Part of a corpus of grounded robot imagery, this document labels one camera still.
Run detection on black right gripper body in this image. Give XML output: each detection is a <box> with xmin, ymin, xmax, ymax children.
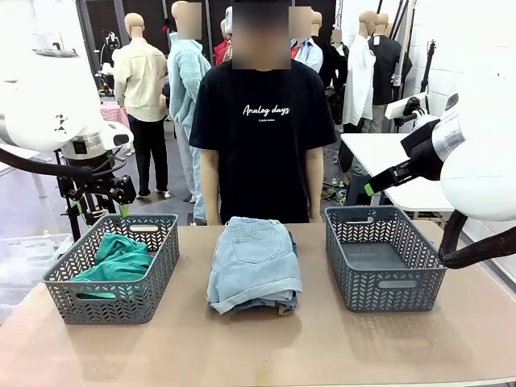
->
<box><xmin>400</xmin><ymin>119</ymin><xmax>445</xmax><ymax>181</ymax></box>

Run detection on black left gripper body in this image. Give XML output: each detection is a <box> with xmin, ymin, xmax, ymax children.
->
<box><xmin>57</xmin><ymin>155</ymin><xmax>123</xmax><ymax>199</ymax></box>

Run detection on green top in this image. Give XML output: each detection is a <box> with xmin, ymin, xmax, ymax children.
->
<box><xmin>70</xmin><ymin>232</ymin><xmax>155</xmax><ymax>301</ymax></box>

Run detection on dark blue denim shorts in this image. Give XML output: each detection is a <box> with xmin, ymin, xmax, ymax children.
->
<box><xmin>231</xmin><ymin>235</ymin><xmax>301</xmax><ymax>317</ymax></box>

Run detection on light blue denim shorts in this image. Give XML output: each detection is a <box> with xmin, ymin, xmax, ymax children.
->
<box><xmin>206</xmin><ymin>216</ymin><xmax>304</xmax><ymax>316</ymax></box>

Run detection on person's left forearm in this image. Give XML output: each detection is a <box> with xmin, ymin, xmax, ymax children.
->
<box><xmin>308</xmin><ymin>171</ymin><xmax>326</xmax><ymax>223</ymax></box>

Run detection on white table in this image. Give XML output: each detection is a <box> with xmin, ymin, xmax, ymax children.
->
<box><xmin>340</xmin><ymin>132</ymin><xmax>457</xmax><ymax>213</ymax></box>

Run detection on table with pink cloth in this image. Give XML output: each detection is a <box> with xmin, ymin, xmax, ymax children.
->
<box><xmin>99</xmin><ymin>101</ymin><xmax>131</xmax><ymax>130</ymax></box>

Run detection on clear plastic storage box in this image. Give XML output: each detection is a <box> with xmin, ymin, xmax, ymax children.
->
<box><xmin>0</xmin><ymin>232</ymin><xmax>74</xmax><ymax>324</ymax></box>

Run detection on black light stand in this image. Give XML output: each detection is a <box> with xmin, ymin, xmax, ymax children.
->
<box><xmin>418</xmin><ymin>39</ymin><xmax>439</xmax><ymax>94</ymax></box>

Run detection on mannequin in black shirt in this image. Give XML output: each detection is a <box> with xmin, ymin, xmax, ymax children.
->
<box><xmin>368</xmin><ymin>12</ymin><xmax>414</xmax><ymax>134</ymax></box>

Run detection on mannequin in white shirt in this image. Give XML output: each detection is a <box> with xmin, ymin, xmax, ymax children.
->
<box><xmin>343</xmin><ymin>10</ymin><xmax>378</xmax><ymax>134</ymax></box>

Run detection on grey plastic lattice basket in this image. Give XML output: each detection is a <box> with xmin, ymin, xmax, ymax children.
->
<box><xmin>42</xmin><ymin>213</ymin><xmax>181</xmax><ymax>326</ymax></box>
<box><xmin>324</xmin><ymin>205</ymin><xmax>449</xmax><ymax>314</ymax></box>

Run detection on mannequin in cream shirt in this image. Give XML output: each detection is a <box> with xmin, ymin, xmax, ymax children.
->
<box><xmin>111</xmin><ymin>12</ymin><xmax>170</xmax><ymax>202</ymax></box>

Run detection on person in black t-shirt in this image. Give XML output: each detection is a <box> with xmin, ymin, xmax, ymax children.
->
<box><xmin>188</xmin><ymin>0</ymin><xmax>338</xmax><ymax>225</ymax></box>

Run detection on mannequin in light blue fleece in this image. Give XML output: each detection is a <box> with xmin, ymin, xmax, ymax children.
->
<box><xmin>167</xmin><ymin>0</ymin><xmax>213</xmax><ymax>221</ymax></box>

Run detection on mannequin in pale blue shirt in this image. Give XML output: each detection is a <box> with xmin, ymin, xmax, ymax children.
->
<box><xmin>290</xmin><ymin>6</ymin><xmax>325</xmax><ymax>74</ymax></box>

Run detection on mannequin in red top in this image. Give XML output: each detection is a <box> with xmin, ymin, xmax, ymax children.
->
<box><xmin>213</xmin><ymin>19</ymin><xmax>234</xmax><ymax>68</ymax></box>

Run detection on black camera tripod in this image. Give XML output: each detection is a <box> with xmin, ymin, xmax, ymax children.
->
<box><xmin>54</xmin><ymin>148</ymin><xmax>119</xmax><ymax>243</ymax></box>

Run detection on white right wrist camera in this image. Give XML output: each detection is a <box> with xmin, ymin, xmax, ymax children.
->
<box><xmin>384</xmin><ymin>92</ymin><xmax>431</xmax><ymax>128</ymax></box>

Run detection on black sleeved left arm cable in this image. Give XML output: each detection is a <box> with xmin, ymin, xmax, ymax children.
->
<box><xmin>0</xmin><ymin>147</ymin><xmax>127</xmax><ymax>181</ymax></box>

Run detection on black sleeved arm cable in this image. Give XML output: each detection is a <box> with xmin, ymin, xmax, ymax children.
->
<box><xmin>438</xmin><ymin>209</ymin><xmax>516</xmax><ymax>271</ymax></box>
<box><xmin>0</xmin><ymin>147</ymin><xmax>127</xmax><ymax>181</ymax></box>

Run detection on black sleeved right arm cable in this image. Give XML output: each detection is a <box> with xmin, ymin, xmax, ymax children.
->
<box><xmin>438</xmin><ymin>209</ymin><xmax>516</xmax><ymax>271</ymax></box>

